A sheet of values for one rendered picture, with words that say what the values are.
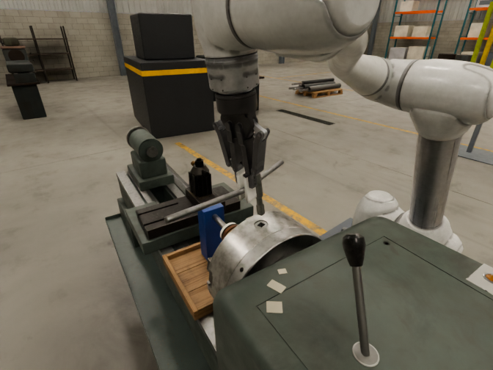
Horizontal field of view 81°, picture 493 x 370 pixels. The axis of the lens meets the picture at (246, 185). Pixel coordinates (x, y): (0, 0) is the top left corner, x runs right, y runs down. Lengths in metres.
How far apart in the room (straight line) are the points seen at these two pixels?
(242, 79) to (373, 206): 0.89
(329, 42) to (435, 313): 0.45
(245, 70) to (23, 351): 2.14
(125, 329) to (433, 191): 1.86
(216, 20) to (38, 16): 14.02
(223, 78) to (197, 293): 0.74
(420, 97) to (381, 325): 0.54
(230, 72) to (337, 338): 0.44
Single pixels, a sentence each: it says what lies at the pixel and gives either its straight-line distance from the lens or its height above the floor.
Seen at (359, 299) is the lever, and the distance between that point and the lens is 0.46.
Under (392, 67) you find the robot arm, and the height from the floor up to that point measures 1.58.
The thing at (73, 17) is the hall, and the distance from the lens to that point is 14.58.
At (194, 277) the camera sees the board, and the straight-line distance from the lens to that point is 1.09.
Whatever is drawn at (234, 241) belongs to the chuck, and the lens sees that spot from 0.71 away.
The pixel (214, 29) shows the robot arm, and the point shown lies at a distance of 0.47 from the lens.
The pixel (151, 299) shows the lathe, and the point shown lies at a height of 0.54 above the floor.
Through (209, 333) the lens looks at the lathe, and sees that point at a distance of 0.97.
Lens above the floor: 1.65
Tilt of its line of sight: 28 degrees down
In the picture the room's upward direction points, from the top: straight up
